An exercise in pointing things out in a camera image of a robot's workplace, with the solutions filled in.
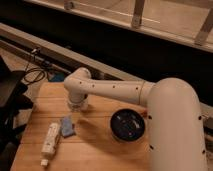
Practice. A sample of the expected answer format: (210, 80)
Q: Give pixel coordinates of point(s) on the black chair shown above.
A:
(12, 99)

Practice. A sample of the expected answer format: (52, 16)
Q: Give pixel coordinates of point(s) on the white plastic bottle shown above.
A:
(50, 143)

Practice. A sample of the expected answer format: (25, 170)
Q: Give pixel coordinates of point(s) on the black round bowl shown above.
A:
(127, 125)

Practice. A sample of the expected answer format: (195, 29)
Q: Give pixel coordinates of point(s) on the blue object on floor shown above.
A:
(58, 78)

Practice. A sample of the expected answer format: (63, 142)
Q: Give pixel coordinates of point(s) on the white cup with black inside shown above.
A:
(85, 103)

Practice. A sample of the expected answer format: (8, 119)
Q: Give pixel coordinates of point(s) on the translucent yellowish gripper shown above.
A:
(76, 109)

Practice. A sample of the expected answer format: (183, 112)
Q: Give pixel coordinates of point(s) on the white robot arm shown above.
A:
(175, 125)

